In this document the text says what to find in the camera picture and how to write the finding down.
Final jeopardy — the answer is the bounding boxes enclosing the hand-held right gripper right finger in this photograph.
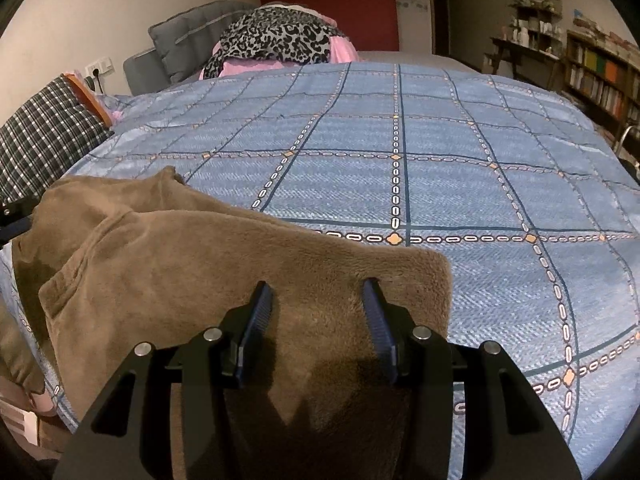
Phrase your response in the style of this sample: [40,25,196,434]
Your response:
[361,277,583,480]

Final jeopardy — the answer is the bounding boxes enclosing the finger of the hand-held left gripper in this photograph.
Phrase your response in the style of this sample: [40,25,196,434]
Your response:
[0,199,38,244]

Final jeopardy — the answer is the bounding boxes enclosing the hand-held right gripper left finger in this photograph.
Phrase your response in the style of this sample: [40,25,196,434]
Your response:
[52,280,275,480]

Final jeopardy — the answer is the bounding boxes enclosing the brown fleece pants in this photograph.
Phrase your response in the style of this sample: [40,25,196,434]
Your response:
[0,166,453,480]

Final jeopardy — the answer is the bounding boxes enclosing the dark plaid pillow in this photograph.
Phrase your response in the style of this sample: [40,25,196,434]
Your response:
[0,74,115,202]

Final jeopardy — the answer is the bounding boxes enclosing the orange wooden headboard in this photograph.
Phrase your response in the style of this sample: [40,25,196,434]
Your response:
[62,71,115,128]

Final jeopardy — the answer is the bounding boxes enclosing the blue checked blanket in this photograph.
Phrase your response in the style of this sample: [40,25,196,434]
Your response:
[0,61,640,471]

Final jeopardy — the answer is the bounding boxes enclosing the grey padded headboard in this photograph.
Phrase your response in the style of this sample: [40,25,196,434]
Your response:
[122,47,172,96]

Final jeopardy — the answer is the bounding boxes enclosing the grey quilted cushion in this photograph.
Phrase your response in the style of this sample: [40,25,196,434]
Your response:
[148,0,258,85]

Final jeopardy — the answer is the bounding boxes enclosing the pink cloth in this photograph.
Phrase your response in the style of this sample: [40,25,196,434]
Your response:
[199,14,358,81]

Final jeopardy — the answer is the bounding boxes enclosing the leopard print cloth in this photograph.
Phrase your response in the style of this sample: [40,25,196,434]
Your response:
[202,7,335,80]

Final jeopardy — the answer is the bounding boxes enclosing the white wardrobe door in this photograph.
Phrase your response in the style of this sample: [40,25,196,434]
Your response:
[391,0,435,54]

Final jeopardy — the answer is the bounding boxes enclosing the black metal chair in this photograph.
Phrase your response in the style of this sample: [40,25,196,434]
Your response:
[614,124,640,182]

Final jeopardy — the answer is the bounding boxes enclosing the wooden desk with shelf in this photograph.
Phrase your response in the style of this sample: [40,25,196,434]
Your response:
[490,0,568,92]

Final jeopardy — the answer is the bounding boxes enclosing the wooden bookshelf with books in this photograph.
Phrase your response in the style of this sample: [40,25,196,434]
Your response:
[562,12,640,128]

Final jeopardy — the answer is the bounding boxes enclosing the white wall socket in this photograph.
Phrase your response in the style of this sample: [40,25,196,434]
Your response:
[85,57,116,94]

